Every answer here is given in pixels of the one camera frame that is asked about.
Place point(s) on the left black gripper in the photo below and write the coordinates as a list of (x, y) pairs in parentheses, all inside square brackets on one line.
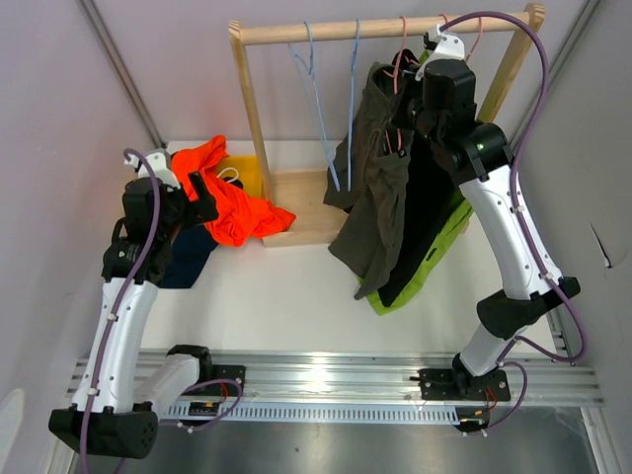
[(198, 210)]

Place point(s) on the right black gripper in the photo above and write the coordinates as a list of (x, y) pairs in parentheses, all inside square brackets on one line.
[(399, 117)]

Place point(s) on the orange mesh shorts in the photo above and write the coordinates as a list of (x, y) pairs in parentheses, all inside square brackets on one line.
[(240, 216)]

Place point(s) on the navy blue shorts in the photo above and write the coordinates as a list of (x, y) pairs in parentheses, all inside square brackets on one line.
[(190, 252)]

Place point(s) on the dark olive shorts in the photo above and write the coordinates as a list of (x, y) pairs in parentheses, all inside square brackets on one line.
[(372, 164)]

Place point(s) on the light blue hanger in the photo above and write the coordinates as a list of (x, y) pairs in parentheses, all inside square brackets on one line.
[(351, 111), (306, 71)]

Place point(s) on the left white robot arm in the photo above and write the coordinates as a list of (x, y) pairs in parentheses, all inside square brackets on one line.
[(108, 414)]

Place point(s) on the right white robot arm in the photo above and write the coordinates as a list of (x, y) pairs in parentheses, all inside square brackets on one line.
[(438, 103)]

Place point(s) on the black shorts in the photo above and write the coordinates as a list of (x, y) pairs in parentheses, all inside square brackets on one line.
[(435, 214)]

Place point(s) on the lime green shorts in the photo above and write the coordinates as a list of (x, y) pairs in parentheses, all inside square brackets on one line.
[(405, 213)]

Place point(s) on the yellow plastic tray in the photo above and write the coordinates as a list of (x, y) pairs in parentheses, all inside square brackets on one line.
[(246, 170)]

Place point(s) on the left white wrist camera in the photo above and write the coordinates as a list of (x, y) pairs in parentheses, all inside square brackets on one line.
[(158, 161)]

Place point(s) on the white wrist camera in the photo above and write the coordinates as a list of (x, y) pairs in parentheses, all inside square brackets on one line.
[(158, 161), (439, 45)]

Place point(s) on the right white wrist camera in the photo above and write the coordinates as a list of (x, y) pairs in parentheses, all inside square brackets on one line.
[(439, 45)]

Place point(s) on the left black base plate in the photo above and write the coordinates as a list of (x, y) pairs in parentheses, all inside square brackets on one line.
[(223, 381)]

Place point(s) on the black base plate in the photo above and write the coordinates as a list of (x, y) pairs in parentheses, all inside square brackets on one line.
[(443, 384), (223, 381)]

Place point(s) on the aluminium mounting rail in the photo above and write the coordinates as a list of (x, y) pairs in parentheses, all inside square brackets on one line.
[(388, 379)]

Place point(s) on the slotted grey cable duct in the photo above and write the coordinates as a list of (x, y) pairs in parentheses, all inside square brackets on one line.
[(410, 413)]

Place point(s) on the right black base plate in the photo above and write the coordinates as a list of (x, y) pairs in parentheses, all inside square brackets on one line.
[(443, 384)]

